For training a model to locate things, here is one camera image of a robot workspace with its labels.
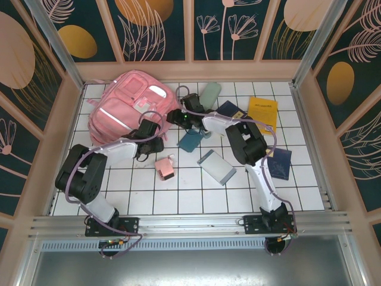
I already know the pink pencil sharpener box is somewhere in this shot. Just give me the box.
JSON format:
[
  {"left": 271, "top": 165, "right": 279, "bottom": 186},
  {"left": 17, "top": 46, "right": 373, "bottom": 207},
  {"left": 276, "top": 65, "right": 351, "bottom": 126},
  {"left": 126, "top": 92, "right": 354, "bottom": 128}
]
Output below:
[{"left": 154, "top": 154, "right": 176, "bottom": 182}]

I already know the teal notebook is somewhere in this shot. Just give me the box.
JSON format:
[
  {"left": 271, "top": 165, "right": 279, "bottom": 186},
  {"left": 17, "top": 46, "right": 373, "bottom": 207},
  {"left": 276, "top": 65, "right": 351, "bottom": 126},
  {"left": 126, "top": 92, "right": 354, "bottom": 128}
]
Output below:
[{"left": 177, "top": 128, "right": 203, "bottom": 153}]

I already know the mint green pencil case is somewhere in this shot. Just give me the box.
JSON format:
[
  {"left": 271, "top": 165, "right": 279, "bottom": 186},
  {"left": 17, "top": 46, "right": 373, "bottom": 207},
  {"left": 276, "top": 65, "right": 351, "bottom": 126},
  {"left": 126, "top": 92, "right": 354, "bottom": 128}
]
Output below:
[{"left": 198, "top": 82, "right": 221, "bottom": 110}]

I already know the navy blue book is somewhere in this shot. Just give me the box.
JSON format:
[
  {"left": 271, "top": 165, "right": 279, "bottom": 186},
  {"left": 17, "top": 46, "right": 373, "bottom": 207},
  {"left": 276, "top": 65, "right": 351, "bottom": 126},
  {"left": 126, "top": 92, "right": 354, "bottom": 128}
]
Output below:
[
  {"left": 266, "top": 146, "right": 293, "bottom": 181},
  {"left": 214, "top": 100, "right": 248, "bottom": 120}
]

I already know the pink backpack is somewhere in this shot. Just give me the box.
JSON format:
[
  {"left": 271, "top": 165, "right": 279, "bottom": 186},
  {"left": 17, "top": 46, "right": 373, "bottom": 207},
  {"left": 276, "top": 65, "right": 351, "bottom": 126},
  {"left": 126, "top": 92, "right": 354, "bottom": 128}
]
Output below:
[{"left": 85, "top": 70, "right": 177, "bottom": 144}]

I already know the grey blue notebook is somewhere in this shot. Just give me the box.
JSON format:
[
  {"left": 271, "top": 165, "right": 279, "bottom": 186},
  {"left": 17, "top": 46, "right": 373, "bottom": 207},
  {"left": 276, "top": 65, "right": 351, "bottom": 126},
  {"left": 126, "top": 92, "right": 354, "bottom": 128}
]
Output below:
[{"left": 196, "top": 150, "right": 238, "bottom": 187}]

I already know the yellow book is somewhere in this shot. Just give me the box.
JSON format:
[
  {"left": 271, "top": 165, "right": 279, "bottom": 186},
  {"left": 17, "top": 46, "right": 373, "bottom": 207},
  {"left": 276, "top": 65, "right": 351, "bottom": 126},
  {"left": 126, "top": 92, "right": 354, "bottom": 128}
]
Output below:
[{"left": 246, "top": 96, "right": 279, "bottom": 135}]

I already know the slotted metal strip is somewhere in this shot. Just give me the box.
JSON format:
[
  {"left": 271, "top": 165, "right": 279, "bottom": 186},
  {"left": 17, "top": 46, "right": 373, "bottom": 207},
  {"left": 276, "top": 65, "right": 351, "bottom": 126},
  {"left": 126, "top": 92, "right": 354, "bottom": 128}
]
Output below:
[{"left": 40, "top": 240, "right": 342, "bottom": 251}]

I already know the grey metal panel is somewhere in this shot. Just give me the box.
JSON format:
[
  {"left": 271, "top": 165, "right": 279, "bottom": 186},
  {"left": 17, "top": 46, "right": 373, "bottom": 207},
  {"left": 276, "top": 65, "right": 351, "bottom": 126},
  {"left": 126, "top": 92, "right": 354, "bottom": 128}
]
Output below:
[{"left": 29, "top": 249, "right": 355, "bottom": 286}]

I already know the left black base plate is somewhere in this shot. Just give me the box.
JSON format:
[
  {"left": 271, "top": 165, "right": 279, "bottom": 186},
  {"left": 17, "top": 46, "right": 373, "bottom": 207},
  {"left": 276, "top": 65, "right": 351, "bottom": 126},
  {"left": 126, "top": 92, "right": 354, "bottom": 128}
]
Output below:
[{"left": 85, "top": 216, "right": 140, "bottom": 238}]

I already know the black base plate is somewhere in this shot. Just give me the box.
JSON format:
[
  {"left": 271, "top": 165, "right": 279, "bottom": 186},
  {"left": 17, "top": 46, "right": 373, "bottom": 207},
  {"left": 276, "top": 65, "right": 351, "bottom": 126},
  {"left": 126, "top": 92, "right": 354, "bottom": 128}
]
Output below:
[
  {"left": 85, "top": 216, "right": 140, "bottom": 238},
  {"left": 243, "top": 214, "right": 298, "bottom": 236}
]

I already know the aluminium front rail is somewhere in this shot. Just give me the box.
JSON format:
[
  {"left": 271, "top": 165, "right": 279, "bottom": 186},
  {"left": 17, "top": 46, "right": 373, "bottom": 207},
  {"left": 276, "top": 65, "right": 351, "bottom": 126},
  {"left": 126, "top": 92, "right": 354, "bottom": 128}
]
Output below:
[{"left": 28, "top": 210, "right": 355, "bottom": 241}]

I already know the aluminium side rail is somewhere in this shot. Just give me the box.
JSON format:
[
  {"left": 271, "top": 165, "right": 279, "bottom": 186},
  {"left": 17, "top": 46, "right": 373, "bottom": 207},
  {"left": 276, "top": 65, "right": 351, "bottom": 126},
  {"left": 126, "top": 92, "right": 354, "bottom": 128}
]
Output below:
[
  {"left": 289, "top": 82, "right": 339, "bottom": 213},
  {"left": 44, "top": 85, "right": 87, "bottom": 217}
]

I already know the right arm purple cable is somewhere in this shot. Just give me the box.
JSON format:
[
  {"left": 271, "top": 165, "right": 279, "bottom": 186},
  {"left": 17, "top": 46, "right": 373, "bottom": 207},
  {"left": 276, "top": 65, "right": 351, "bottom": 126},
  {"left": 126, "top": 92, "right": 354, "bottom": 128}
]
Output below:
[{"left": 175, "top": 85, "right": 299, "bottom": 257}]

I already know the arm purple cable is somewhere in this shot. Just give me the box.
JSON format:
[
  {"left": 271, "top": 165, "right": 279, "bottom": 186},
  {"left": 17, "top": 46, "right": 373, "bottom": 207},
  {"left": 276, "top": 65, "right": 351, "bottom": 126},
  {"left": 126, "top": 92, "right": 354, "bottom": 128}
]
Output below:
[
  {"left": 175, "top": 85, "right": 299, "bottom": 257},
  {"left": 61, "top": 110, "right": 167, "bottom": 260}
]

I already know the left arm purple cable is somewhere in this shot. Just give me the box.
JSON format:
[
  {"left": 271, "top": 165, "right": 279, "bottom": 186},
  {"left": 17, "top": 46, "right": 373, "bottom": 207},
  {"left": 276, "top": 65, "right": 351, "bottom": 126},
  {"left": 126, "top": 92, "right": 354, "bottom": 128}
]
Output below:
[{"left": 61, "top": 110, "right": 167, "bottom": 260}]

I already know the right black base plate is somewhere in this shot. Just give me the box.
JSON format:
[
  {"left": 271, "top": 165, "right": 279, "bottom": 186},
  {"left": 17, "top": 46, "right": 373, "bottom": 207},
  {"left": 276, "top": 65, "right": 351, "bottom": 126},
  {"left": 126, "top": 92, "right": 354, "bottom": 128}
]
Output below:
[{"left": 243, "top": 214, "right": 298, "bottom": 236}]

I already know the aluminium frame post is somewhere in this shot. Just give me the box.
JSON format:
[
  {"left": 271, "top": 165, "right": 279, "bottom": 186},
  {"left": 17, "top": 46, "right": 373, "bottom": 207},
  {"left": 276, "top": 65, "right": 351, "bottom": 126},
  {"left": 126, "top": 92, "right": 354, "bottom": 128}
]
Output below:
[
  {"left": 291, "top": 0, "right": 349, "bottom": 89},
  {"left": 23, "top": 0, "right": 86, "bottom": 92}
]

